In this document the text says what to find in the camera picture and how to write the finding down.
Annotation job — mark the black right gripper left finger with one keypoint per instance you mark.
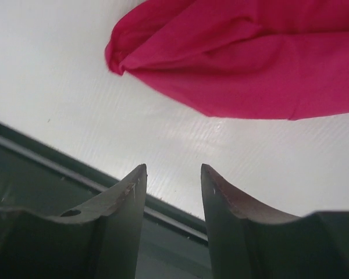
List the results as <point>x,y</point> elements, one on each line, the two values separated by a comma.
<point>99,238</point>

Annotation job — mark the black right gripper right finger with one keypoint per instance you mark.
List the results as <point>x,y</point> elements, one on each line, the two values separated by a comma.
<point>249,239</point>

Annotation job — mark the crimson pink t shirt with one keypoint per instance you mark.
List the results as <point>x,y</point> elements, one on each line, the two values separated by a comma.
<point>239,59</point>

